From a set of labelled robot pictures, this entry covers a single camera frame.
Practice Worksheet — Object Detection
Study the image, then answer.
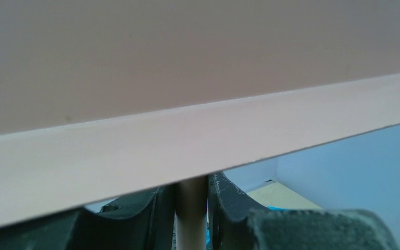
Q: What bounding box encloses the blue sheet music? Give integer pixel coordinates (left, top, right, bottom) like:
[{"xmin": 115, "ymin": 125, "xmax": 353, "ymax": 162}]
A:
[{"xmin": 267, "ymin": 206, "xmax": 287, "ymax": 210}]

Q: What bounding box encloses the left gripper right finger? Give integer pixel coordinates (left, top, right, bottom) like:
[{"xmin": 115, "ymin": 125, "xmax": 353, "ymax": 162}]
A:
[{"xmin": 208, "ymin": 172, "xmax": 398, "ymax": 249}]

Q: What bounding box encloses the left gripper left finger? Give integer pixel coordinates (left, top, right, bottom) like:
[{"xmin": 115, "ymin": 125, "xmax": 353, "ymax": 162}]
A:
[{"xmin": 0, "ymin": 185, "xmax": 175, "ymax": 249}]

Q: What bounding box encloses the pink music stand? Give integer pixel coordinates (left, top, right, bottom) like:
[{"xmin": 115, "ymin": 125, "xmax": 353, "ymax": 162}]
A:
[{"xmin": 0, "ymin": 1, "xmax": 400, "ymax": 244}]

